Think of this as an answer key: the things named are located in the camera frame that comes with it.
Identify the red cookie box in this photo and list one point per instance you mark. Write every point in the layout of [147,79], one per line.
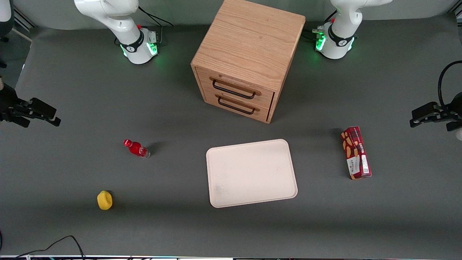
[355,151]

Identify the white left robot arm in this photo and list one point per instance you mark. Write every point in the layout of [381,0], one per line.
[341,32]

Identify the cream plastic tray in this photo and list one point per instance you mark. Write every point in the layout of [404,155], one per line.
[251,173]

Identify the wooden drawer cabinet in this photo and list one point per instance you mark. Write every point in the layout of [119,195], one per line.
[249,43]

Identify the small red bottle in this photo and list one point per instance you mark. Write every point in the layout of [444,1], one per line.
[137,148]

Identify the yellow toy fruit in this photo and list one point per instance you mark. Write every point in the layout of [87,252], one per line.
[104,200]

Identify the black chair part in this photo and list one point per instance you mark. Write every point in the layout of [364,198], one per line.
[5,18]

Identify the black camera clamp mount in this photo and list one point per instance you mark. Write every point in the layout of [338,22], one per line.
[21,108]
[433,113]

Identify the grey metal rail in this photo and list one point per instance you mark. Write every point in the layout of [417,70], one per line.
[23,20]

